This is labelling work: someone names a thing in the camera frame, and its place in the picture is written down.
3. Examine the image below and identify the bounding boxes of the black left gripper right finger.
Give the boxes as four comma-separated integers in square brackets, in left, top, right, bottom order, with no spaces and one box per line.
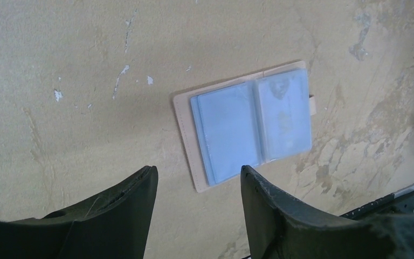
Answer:
[240,166,414,258]

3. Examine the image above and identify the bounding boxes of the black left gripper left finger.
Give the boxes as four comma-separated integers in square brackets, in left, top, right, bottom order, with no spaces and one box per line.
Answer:
[0,166,158,258]

